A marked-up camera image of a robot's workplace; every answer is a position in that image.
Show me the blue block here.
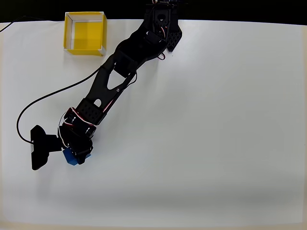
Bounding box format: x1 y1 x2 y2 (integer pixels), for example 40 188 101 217
62 147 93 167

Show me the yellow open box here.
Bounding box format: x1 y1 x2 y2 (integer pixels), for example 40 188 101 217
63 11 107 58

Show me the black webcam with white label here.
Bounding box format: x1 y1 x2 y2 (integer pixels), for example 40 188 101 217
29 124 65 171

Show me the black webcam cable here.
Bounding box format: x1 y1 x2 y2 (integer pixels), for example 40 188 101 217
16 69 103 144

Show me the thin black cable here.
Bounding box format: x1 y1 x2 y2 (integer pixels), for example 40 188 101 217
0 15 65 33

